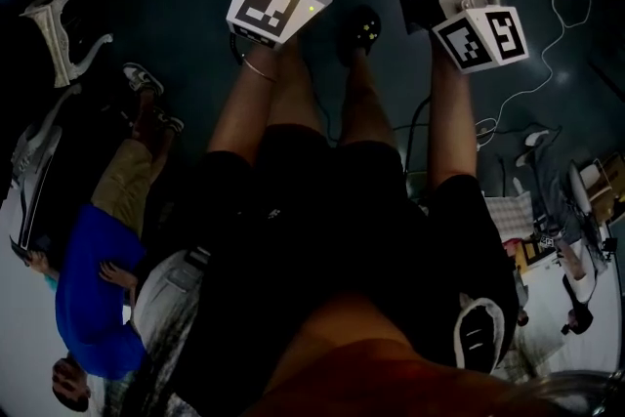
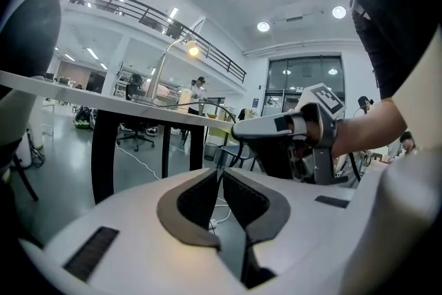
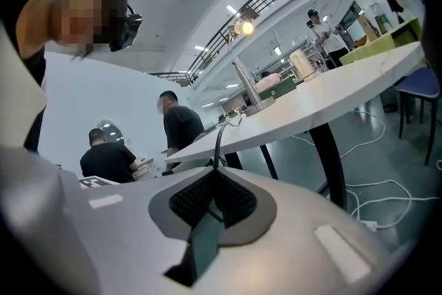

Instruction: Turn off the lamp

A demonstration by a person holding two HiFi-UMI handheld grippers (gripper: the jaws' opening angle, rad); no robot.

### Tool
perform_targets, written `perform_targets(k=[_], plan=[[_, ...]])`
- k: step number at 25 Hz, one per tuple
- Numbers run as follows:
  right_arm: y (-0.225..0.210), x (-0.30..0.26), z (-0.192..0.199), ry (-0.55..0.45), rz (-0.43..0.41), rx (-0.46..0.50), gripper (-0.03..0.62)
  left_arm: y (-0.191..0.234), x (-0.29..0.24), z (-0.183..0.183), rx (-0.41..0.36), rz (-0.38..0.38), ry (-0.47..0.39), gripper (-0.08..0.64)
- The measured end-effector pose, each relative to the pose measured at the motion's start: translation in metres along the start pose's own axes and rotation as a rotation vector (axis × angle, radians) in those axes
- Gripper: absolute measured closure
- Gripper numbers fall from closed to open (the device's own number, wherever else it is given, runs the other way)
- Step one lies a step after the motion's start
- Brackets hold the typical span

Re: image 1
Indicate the black white-edged shoulder pad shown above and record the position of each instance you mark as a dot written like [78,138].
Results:
[478,337]

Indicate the person's right forearm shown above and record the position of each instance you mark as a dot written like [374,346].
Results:
[451,127]

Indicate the person's left forearm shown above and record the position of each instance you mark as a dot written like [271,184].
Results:
[244,112]

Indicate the person's right black shoe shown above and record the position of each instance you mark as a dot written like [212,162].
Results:
[359,34]

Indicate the person's left leg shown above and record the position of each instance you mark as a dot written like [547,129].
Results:
[293,88]

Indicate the person's leg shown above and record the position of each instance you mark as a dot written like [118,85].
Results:
[293,88]
[366,102]

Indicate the person's right leg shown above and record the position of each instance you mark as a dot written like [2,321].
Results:
[366,102]

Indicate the person's black shorts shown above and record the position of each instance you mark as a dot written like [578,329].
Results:
[303,151]

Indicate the checked cloth table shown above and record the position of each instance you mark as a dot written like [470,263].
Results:
[510,215]

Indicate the white ornate chair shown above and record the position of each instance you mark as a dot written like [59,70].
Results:
[54,112]
[58,44]

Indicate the person's black t-shirt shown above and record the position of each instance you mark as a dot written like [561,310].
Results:
[342,259]

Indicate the white shell chair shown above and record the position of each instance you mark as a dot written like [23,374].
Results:
[34,190]

